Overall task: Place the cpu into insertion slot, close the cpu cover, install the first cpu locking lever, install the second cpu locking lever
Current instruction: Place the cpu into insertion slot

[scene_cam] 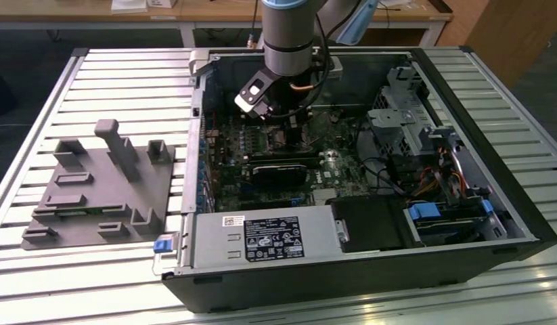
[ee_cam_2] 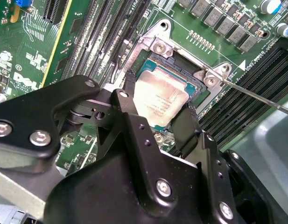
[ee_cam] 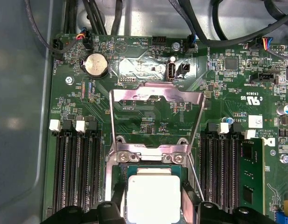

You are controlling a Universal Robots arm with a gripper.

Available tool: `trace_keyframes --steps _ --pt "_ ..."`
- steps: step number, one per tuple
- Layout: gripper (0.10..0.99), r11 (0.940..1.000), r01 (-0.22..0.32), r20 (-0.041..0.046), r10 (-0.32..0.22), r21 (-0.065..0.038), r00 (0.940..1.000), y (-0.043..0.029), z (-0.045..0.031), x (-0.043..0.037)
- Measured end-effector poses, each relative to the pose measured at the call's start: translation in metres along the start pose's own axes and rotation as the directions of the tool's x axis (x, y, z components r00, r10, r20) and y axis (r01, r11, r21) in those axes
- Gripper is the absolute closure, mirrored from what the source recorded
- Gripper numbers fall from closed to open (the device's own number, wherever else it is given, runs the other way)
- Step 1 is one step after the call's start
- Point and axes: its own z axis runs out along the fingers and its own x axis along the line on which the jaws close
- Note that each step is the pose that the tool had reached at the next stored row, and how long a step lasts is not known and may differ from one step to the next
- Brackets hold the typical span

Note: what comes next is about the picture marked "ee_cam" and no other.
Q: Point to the green RAM stick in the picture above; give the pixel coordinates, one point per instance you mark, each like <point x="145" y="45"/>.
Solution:
<point x="251" y="175"/>

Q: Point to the silver board screw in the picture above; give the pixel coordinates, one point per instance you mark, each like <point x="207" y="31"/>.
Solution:
<point x="69" y="80"/>
<point x="285" y="158"/>
<point x="175" y="46"/>

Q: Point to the black pin header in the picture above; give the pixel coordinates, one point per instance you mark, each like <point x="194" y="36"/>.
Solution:
<point x="159" y="40"/>

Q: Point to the metal socket cover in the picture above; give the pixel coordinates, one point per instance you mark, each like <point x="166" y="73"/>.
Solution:
<point x="157" y="89"/>

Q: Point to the internal USB port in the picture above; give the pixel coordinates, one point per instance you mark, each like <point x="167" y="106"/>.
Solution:
<point x="171" y="71"/>

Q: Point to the RAM slot with black clip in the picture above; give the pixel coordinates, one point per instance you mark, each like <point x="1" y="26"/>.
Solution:
<point x="94" y="175"/>
<point x="206" y="175"/>
<point x="232" y="175"/>
<point x="70" y="175"/>

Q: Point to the white sticker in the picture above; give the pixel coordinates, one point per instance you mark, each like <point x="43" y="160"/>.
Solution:
<point x="255" y="121"/>

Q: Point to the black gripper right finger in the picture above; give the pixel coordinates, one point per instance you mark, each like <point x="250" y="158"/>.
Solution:
<point x="213" y="213"/>

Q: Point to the CPU socket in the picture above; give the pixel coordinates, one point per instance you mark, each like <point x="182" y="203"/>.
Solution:
<point x="110" y="177"/>

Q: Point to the RAM slot with white clip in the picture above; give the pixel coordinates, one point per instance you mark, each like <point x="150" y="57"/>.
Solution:
<point x="58" y="175"/>
<point x="82" y="175"/>
<point x="219" y="175"/>

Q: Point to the silver coin battery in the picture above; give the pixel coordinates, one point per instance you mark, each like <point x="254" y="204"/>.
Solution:
<point x="96" y="65"/>

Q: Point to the blue capped capacitor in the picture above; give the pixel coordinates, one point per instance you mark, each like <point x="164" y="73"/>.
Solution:
<point x="287" y="109"/>

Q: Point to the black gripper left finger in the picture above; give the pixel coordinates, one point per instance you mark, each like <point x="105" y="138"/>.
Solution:
<point x="106" y="212"/>

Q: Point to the green motherboard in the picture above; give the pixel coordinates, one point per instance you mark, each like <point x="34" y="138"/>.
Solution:
<point x="227" y="93"/>

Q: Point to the thin metal locking lever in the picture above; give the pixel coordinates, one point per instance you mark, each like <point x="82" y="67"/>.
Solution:
<point x="196" y="177"/>

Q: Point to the silver CPU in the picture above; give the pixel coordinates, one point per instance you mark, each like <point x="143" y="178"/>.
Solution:
<point x="154" y="196"/>

